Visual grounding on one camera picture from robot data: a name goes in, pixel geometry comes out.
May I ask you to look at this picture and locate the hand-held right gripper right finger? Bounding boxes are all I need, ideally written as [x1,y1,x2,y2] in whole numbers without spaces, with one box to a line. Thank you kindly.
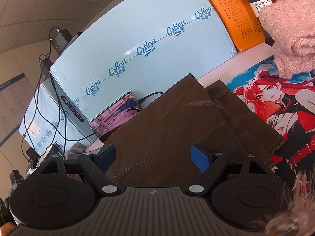
[185,144,271,197]

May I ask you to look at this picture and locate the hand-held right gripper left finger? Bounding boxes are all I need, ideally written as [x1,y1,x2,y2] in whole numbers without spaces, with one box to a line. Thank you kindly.
[34,144,121,197]

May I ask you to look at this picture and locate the brown pants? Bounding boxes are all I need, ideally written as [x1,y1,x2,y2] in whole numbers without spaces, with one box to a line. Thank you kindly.
[105,73,286,183]

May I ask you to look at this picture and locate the grey cloth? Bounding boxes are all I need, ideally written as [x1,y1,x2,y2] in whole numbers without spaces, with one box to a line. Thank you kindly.
[64,141,86,161]

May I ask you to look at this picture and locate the smartphone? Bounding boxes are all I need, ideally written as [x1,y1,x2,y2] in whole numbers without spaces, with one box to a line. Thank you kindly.
[89,91,143,142]

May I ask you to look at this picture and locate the small light blue carton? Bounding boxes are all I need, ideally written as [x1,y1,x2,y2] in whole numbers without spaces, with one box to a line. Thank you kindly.
[18,80,93,156]

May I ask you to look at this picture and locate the printed anime desk mat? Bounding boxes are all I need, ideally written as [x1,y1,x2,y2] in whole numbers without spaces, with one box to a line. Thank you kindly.
[225,54,315,195]

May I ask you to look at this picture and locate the fluffy pink garment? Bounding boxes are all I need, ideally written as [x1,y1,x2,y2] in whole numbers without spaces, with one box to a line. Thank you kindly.
[264,170,315,236]

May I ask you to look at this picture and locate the small black power adapter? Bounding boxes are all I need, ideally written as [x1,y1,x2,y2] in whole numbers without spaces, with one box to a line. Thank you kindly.
[39,54,52,73]

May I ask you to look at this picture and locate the large light blue carton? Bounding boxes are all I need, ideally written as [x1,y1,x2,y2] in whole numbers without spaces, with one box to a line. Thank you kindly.
[49,0,239,128]

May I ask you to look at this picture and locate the orange cardboard box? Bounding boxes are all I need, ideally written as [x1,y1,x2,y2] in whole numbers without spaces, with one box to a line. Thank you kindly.
[195,0,267,53]

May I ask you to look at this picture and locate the pink knitted sweater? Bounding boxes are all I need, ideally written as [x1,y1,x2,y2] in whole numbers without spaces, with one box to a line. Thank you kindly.
[258,0,315,79]

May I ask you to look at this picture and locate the black phone charging cable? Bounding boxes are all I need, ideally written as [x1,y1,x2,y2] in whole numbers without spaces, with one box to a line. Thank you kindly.
[136,92,165,104]

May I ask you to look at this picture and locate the black adapter cable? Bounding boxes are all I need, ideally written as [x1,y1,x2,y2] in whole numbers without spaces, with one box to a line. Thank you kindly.
[22,27,68,158]

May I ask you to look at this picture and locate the wall poster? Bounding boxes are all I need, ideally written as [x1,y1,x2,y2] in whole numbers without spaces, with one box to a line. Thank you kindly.
[0,72,28,150]

